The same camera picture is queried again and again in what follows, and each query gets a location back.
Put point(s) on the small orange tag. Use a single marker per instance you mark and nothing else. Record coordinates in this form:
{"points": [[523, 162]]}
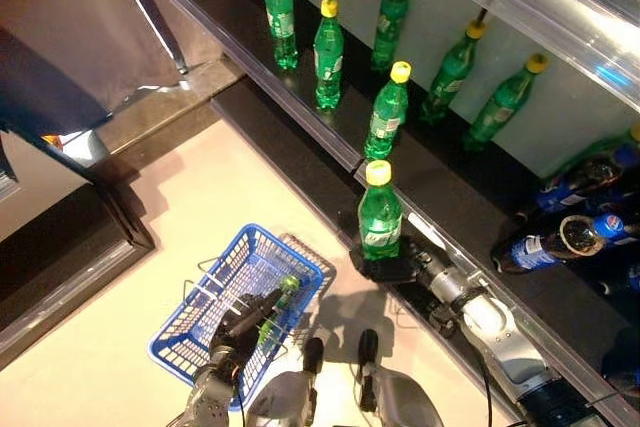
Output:
{"points": [[52, 142]]}

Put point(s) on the blue plastic shopping basket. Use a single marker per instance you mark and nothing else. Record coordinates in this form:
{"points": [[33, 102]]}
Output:
{"points": [[240, 257]]}

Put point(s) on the chrome stand pole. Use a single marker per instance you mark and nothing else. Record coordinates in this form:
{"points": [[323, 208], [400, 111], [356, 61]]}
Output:
{"points": [[147, 12]]}

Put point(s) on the grey robot right leg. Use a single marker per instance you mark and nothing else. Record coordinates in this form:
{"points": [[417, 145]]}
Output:
{"points": [[400, 397]]}

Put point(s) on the Pepsi cola bottle blue cap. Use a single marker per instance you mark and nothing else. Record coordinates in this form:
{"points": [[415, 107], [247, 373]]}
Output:
{"points": [[622, 362], [570, 192], [530, 249], [630, 279]]}

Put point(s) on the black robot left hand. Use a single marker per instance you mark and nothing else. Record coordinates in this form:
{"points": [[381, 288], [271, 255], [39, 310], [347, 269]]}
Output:
{"points": [[235, 332]]}

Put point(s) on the dark neighbouring shelf unit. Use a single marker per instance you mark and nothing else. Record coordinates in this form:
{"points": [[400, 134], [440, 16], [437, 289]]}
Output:
{"points": [[60, 257]]}

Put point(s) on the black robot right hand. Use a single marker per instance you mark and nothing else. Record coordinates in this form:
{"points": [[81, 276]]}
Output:
{"points": [[390, 271]]}

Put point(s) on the brown fabric curtain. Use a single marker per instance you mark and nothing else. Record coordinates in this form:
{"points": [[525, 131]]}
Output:
{"points": [[75, 7]]}

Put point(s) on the grey robot left leg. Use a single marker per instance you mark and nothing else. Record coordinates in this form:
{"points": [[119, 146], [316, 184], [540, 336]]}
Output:
{"points": [[285, 397]]}

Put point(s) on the grey robot leg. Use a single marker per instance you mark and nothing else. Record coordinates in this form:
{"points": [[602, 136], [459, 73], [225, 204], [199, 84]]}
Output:
{"points": [[285, 397], [400, 397]]}

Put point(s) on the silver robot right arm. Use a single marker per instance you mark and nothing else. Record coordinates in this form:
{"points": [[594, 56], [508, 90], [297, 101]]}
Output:
{"points": [[500, 332]]}

